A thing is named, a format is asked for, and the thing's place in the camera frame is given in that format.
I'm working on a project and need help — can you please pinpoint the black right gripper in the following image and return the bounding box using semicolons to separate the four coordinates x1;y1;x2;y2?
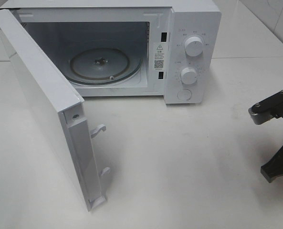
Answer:
248;90;283;183

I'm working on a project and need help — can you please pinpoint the round white door button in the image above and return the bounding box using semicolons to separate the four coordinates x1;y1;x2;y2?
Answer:
177;89;192;101

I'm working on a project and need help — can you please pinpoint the white microwave door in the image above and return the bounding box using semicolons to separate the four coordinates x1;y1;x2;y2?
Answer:
0;9;110;210

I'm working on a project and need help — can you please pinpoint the lower white microwave knob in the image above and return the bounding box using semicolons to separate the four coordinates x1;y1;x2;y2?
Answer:
180;67;198;85

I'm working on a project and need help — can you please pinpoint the white microwave knob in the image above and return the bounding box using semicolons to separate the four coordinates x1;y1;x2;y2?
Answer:
184;36;204;57
180;67;198;85

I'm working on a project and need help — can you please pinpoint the upper white microwave knob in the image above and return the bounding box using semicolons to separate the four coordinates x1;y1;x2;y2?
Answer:
184;36;204;57

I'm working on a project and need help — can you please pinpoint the white microwave oven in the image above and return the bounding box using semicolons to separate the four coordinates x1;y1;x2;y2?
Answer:
0;0;221;104

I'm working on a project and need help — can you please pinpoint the white warning sticker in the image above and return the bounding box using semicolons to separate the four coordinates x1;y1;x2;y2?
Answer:
153;42;167;70

